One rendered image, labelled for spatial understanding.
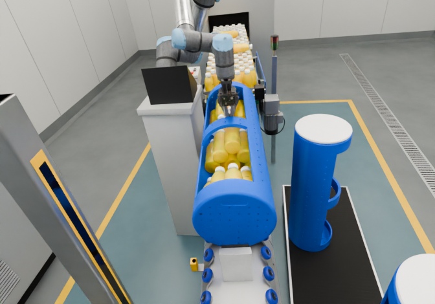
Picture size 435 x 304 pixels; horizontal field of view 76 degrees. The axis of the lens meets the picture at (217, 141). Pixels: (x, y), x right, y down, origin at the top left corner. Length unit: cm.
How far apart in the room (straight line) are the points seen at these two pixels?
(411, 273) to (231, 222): 53
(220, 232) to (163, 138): 87
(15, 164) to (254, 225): 71
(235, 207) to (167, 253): 144
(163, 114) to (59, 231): 109
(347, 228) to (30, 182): 200
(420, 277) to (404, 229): 155
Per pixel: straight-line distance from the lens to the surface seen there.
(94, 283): 77
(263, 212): 93
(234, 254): 91
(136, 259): 235
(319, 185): 160
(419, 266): 106
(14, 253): 233
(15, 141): 52
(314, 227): 186
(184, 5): 128
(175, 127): 164
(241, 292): 103
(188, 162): 178
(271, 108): 221
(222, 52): 107
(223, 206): 91
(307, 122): 157
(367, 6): 646
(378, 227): 251
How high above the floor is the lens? 185
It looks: 34 degrees down
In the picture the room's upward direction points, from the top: 7 degrees counter-clockwise
